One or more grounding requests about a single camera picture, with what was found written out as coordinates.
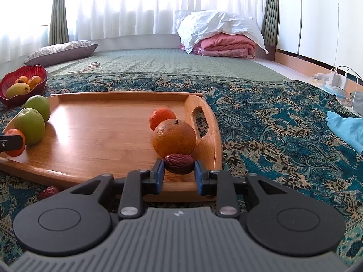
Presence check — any white charger block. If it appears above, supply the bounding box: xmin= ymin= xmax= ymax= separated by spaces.
xmin=328 ymin=68 xmax=349 ymax=91

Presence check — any white cabinet with wooden base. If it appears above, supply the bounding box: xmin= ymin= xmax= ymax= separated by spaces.
xmin=275 ymin=0 xmax=363 ymax=81

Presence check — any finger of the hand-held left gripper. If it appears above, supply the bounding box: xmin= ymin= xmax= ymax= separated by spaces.
xmin=0 ymin=134 xmax=25 ymax=154

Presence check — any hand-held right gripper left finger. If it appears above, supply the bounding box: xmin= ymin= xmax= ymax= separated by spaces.
xmin=65 ymin=159 xmax=165 ymax=219

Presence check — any red scalloped bowl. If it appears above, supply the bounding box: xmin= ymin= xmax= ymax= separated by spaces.
xmin=0 ymin=65 xmax=48 ymax=107

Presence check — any red date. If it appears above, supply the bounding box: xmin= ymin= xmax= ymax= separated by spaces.
xmin=164 ymin=153 xmax=195 ymax=175
xmin=38 ymin=186 xmax=61 ymax=200

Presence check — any clear plastic bag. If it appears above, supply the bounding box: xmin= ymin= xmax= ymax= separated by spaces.
xmin=310 ymin=73 xmax=331 ymax=87

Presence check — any white sheer curtain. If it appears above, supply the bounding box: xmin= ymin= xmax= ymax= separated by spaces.
xmin=0 ymin=0 xmax=268 ymax=64

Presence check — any green apple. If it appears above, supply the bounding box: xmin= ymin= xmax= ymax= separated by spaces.
xmin=24 ymin=95 xmax=51 ymax=122
xmin=14 ymin=108 xmax=46 ymax=146

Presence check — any teal paisley blanket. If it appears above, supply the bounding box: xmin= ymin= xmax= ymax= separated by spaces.
xmin=0 ymin=72 xmax=363 ymax=265

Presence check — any small tangerine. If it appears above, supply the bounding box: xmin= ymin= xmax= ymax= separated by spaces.
xmin=149 ymin=107 xmax=177 ymax=131
xmin=3 ymin=128 xmax=27 ymax=157

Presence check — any green curtain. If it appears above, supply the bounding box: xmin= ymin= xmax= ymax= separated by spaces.
xmin=261 ymin=0 xmax=280 ymax=47
xmin=48 ymin=0 xmax=70 ymax=46

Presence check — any white duvet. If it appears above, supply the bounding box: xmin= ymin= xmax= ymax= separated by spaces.
xmin=174 ymin=10 xmax=269 ymax=54

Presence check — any folded pink blanket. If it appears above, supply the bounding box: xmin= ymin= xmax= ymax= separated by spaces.
xmin=180 ymin=32 xmax=257 ymax=58

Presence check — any light blue cloth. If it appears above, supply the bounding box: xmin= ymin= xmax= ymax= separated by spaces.
xmin=325 ymin=111 xmax=363 ymax=155

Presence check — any wooden serving tray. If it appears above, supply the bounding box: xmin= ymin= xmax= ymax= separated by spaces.
xmin=0 ymin=91 xmax=222 ymax=203

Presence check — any green quilted bedspread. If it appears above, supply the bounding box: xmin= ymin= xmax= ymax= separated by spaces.
xmin=47 ymin=48 xmax=290 ymax=83

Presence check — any large orange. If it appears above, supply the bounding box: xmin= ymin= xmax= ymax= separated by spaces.
xmin=152 ymin=119 xmax=197 ymax=158

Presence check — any round light blue base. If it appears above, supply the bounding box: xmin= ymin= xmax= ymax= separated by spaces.
xmin=323 ymin=83 xmax=348 ymax=98

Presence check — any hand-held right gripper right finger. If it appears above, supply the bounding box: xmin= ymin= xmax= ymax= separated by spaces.
xmin=195 ymin=160 xmax=295 ymax=219

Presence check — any white coiled cord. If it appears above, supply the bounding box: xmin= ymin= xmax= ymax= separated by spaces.
xmin=66 ymin=62 xmax=103 ymax=75

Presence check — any floral grey pillow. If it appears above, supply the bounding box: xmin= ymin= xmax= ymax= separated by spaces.
xmin=23 ymin=40 xmax=99 ymax=67

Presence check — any yellow mango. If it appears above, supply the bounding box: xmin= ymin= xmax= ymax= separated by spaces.
xmin=6 ymin=83 xmax=31 ymax=99

